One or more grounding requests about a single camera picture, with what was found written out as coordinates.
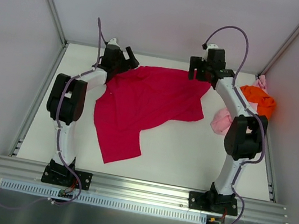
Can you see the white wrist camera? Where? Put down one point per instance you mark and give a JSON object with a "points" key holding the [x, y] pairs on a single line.
{"points": [[207, 48], [113, 42]]}

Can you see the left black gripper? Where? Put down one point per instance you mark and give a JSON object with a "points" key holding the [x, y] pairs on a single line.
{"points": [[123, 61]]}

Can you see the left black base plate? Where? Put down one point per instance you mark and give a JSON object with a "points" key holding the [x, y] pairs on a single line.
{"points": [[61, 176]]}

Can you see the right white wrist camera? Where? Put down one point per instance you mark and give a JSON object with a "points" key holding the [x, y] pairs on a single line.
{"points": [[207, 48]]}

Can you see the aluminium mounting rail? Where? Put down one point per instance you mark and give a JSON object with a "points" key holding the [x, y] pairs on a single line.
{"points": [[141, 191]]}

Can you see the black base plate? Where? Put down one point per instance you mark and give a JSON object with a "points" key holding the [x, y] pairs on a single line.
{"points": [[205, 202], [61, 176]]}

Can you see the orange t shirt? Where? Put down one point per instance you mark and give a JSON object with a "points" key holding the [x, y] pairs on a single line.
{"points": [[265, 103]]}

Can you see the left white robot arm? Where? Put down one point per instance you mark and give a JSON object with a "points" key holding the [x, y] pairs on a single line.
{"points": [[65, 105]]}

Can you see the magenta t shirt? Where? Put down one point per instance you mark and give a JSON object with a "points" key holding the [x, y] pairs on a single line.
{"points": [[141, 99]]}

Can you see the slotted cable duct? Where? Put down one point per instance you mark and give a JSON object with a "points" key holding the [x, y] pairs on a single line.
{"points": [[103, 201]]}

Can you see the right aluminium frame post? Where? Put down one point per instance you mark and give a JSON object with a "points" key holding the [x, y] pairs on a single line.
{"points": [[281, 51]]}

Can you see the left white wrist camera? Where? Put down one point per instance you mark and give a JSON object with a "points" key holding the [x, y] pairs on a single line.
{"points": [[113, 42]]}

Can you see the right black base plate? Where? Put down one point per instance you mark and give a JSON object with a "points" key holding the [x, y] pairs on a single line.
{"points": [[205, 202]]}

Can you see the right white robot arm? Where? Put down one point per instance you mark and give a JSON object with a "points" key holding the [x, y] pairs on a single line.
{"points": [[244, 138]]}

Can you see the pink t shirt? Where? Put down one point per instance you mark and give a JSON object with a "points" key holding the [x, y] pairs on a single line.
{"points": [[222, 119]]}

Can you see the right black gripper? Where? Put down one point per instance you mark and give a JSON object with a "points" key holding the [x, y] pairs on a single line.
{"points": [[197, 69]]}

